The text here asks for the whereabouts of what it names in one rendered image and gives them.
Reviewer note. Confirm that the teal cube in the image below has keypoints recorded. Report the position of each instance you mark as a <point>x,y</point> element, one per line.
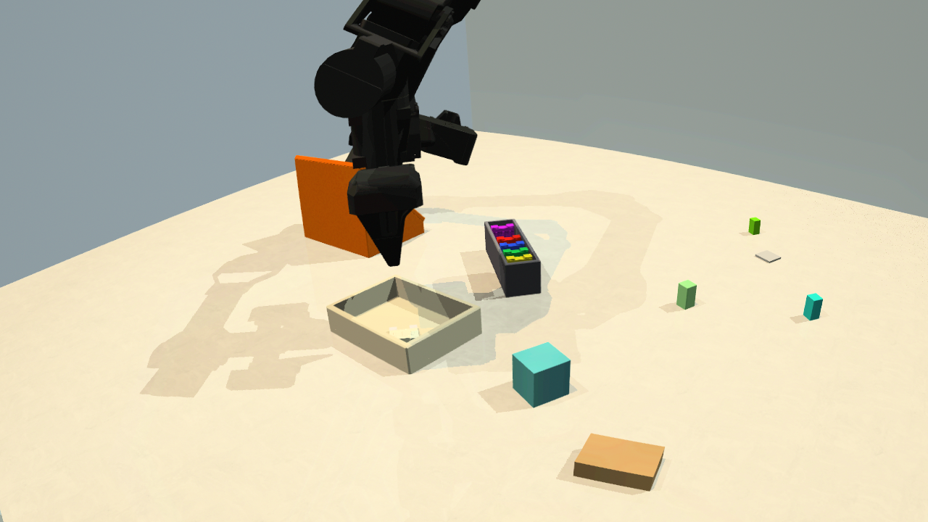
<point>541,374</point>

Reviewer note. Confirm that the teal rectangular block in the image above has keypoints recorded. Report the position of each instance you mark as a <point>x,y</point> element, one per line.
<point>812,307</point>

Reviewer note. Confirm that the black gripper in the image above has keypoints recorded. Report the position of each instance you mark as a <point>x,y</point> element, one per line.
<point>386,191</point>

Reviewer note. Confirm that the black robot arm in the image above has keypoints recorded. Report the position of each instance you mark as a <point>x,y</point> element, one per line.
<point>389,58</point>

